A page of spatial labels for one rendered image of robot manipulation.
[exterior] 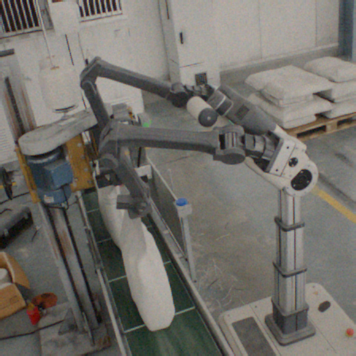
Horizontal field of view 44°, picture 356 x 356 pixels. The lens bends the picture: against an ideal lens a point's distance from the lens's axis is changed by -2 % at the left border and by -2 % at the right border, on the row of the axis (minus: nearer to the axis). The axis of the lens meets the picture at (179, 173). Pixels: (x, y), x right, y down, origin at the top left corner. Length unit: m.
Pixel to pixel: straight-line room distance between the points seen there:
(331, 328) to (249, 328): 0.42
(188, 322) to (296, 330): 0.54
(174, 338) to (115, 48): 3.40
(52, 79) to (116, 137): 0.68
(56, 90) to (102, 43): 3.02
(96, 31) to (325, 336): 3.69
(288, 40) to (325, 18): 0.72
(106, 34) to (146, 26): 1.53
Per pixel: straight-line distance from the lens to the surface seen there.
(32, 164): 2.05
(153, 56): 6.43
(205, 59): 6.05
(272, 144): 1.39
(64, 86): 1.92
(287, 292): 2.19
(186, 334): 2.31
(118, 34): 4.93
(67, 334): 3.01
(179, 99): 1.86
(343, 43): 7.91
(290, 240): 2.02
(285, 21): 7.23
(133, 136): 1.31
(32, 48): 4.84
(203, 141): 1.33
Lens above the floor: 2.11
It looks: 28 degrees down
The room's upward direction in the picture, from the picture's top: 9 degrees counter-clockwise
